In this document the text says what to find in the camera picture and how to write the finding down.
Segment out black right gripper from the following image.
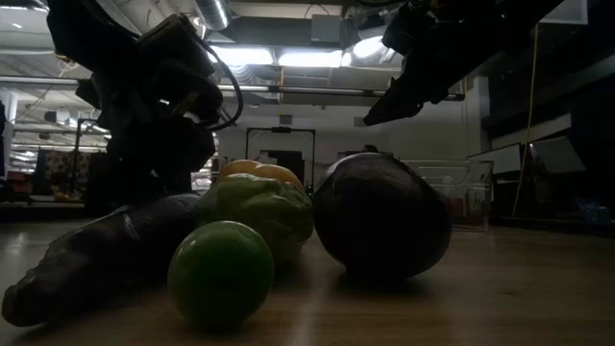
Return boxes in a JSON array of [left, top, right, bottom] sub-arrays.
[[362, 0, 484, 128]]

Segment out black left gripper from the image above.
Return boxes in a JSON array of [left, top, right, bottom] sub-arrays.
[[76, 62, 225, 217]]

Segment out dark purple eggplant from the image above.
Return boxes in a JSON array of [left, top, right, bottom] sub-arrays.
[[0, 191, 203, 329]]

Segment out round purple eggplant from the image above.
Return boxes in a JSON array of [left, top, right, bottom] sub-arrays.
[[311, 152, 453, 283]]

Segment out shiny green round fruit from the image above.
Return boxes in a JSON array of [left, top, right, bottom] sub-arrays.
[[166, 219, 276, 332]]

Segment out yellow bell pepper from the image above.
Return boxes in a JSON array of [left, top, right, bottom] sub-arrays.
[[216, 159, 307, 191]]

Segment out green bell pepper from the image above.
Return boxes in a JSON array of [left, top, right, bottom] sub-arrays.
[[194, 172, 316, 265]]

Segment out round ceiling light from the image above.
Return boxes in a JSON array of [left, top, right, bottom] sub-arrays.
[[352, 36, 388, 60]]

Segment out floral patterned cloth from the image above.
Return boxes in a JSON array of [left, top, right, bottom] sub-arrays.
[[45, 151, 90, 196]]

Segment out long horizontal ceiling pipe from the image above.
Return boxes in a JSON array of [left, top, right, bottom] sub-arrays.
[[0, 75, 466, 102]]

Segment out rectangular ceiling light panel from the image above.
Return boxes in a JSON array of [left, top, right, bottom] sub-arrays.
[[209, 45, 276, 67], [277, 49, 345, 69]]

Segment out grey ceiling box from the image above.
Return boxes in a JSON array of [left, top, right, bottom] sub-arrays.
[[309, 13, 343, 44]]

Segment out white slanted panel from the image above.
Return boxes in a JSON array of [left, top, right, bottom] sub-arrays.
[[468, 142, 524, 175], [529, 136, 588, 174]]

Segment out black metal rack frame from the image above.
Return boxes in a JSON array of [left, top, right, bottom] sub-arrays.
[[71, 118, 111, 193]]

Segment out black table edge rail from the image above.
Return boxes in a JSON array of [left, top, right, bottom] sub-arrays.
[[0, 201, 87, 223]]

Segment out black rectangular frame stand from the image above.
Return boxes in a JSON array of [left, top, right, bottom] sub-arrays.
[[244, 126, 317, 191]]

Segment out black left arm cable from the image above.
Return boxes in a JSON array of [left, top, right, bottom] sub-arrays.
[[204, 40, 245, 132]]

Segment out yellow hanging cable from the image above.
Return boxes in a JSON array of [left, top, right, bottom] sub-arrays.
[[510, 23, 540, 217]]

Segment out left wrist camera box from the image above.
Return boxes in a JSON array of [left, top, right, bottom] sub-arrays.
[[136, 12, 217, 81]]

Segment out silver round air duct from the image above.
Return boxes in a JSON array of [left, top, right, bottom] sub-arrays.
[[194, 0, 233, 32]]

